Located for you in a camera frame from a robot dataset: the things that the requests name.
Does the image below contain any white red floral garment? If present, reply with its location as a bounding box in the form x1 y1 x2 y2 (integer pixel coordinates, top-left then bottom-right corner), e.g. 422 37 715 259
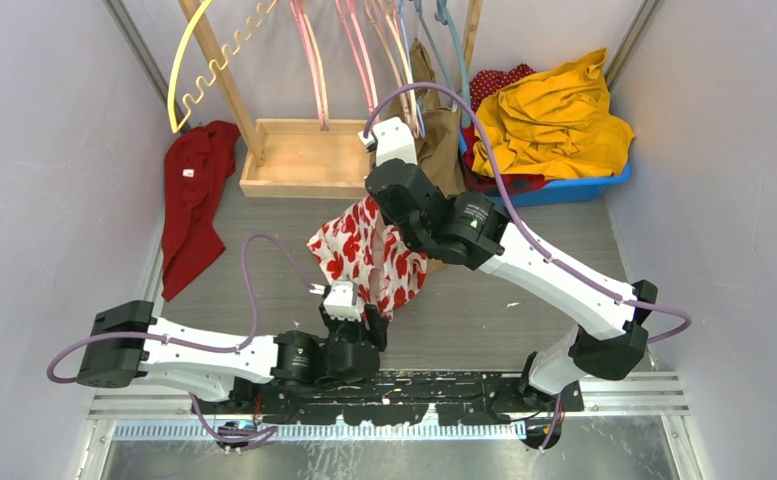
306 196 428 318

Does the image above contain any tan brown skirt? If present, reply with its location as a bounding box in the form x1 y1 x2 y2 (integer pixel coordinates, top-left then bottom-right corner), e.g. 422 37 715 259
387 38 470 276

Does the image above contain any teal blue wire hanger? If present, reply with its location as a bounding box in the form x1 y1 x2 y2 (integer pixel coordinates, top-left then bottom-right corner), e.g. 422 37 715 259
413 0 471 106

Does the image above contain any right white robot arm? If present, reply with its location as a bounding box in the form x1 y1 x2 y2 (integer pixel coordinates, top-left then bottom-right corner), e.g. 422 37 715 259
365 159 648 411

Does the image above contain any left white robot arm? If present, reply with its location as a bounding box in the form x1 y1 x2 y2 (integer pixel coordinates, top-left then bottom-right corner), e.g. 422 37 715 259
75 300 389 413

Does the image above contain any light blue hanger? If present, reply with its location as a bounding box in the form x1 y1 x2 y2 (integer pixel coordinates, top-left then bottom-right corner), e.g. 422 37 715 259
394 0 428 139

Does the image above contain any wooden hanger rack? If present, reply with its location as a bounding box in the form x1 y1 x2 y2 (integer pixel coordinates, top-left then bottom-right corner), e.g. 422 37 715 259
167 1 482 199

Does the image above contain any beige hanger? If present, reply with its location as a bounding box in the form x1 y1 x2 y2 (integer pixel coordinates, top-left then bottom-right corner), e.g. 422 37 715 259
364 0 422 137

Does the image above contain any yellow wavy hanger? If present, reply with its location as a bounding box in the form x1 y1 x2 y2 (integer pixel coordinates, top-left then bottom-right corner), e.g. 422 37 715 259
166 0 281 136

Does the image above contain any red polka dot garment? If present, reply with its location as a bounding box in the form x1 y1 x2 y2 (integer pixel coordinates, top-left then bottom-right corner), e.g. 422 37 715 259
469 63 536 110

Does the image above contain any blue plastic bin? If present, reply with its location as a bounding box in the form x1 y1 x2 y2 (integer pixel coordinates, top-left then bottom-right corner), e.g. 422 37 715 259
459 126 632 207

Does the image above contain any yellow garment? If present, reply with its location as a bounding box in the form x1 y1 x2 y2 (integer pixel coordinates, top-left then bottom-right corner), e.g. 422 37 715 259
471 48 635 180

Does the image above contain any dark red garment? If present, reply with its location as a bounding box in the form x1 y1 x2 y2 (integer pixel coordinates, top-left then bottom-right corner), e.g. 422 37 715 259
162 120 241 301

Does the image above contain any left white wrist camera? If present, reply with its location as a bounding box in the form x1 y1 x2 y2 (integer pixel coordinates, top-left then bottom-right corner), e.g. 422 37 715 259
309 280 364 322

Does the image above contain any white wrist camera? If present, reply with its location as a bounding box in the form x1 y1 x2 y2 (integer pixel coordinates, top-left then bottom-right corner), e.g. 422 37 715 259
309 280 364 322
358 117 418 169

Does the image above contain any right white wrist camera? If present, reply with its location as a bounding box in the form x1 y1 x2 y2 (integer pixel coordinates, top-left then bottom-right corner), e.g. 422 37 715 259
358 117 418 169

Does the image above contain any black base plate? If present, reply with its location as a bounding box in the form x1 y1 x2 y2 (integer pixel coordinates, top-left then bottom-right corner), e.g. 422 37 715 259
219 370 584 426

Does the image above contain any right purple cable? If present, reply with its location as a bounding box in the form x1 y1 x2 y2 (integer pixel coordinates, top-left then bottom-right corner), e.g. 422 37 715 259
361 82 694 454

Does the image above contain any white slotted cable duct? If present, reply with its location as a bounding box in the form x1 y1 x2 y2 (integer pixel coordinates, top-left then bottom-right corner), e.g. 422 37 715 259
112 420 526 441

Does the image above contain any aluminium rail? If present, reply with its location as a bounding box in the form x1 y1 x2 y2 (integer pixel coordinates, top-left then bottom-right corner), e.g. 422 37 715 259
574 372 690 417

